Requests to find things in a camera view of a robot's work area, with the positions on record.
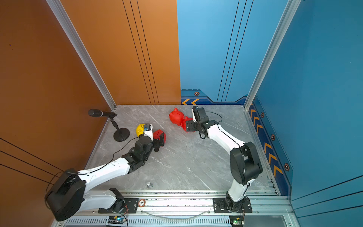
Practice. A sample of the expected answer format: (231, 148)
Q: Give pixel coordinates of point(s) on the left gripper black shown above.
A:
(158, 144)

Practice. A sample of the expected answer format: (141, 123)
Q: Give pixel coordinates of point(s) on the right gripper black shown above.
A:
(190, 124)

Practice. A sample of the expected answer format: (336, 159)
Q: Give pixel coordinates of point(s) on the red piggy bank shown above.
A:
(188, 124)
(177, 117)
(159, 133)

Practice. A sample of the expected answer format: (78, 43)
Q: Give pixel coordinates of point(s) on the yellow piggy bank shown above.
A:
(140, 130)

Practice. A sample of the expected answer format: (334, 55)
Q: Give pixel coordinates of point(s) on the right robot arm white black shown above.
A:
(245, 163)

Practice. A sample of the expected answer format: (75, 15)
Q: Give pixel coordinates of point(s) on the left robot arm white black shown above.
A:
(70, 193)

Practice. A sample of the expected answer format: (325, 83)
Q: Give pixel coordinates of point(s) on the left circuit board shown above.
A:
(116, 220)

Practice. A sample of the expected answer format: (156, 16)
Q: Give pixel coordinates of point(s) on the circuit board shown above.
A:
(116, 220)
(236, 221)

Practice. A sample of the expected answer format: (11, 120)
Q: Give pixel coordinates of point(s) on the right circuit board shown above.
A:
(236, 221)

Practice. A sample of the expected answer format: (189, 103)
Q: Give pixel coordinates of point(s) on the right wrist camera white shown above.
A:
(194, 109)

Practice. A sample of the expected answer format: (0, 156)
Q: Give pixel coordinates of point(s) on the silver metal post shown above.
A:
(149, 185)

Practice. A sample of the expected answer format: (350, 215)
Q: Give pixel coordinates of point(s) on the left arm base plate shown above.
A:
(125, 206)

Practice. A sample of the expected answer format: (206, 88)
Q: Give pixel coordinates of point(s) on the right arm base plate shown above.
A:
(221, 205)

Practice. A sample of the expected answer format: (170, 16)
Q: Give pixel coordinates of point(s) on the right aluminium corner post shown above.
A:
(283, 25)

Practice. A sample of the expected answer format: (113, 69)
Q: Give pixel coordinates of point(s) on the aluminium corner post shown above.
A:
(283, 25)
(73, 36)

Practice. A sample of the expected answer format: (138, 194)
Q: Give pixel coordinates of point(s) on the left aluminium corner post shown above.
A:
(73, 36)

